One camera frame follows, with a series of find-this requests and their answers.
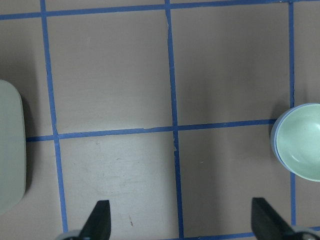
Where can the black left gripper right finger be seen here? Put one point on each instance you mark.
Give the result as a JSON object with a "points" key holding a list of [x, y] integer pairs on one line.
{"points": [[267, 224]]}

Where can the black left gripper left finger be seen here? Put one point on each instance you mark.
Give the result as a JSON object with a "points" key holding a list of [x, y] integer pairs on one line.
{"points": [[98, 224]]}

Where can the light green bowl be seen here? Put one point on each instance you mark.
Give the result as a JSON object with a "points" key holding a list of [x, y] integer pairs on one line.
{"points": [[302, 142]]}

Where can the light blue bowl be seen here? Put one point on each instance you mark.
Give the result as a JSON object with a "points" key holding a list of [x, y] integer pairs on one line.
{"points": [[273, 140]]}

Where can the cream and chrome toaster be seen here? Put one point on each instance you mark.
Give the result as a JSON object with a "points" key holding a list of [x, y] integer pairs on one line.
{"points": [[12, 147]]}

